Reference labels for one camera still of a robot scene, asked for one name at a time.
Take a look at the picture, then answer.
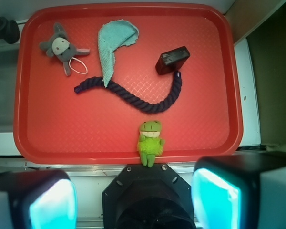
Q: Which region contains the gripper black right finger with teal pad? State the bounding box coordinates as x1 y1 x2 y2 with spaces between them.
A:
191 151 286 229

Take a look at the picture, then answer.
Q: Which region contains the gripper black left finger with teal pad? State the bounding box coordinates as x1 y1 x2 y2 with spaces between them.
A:
0 170 78 229

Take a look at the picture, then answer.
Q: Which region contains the gray plush animal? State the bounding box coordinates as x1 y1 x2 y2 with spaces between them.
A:
39 22 90 76

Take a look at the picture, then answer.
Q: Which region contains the green plush frog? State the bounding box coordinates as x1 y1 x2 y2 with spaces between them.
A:
137 120 165 167

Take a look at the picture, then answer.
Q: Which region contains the red plastic tray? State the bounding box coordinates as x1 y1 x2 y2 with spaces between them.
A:
13 3 243 164

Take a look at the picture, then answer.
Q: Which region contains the black rectangular box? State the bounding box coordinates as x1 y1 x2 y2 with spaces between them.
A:
155 46 191 75

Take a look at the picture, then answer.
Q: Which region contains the teal microfiber cloth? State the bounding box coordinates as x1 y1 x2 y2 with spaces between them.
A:
98 20 139 88

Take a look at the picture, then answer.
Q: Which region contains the black faucet fixture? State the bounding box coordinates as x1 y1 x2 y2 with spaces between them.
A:
0 17 20 44

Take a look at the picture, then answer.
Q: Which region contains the black octagonal mount plate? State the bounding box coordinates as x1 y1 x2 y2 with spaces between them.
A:
102 164 196 229

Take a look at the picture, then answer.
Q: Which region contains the dark purple rope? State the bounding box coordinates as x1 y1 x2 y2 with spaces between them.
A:
73 71 183 115

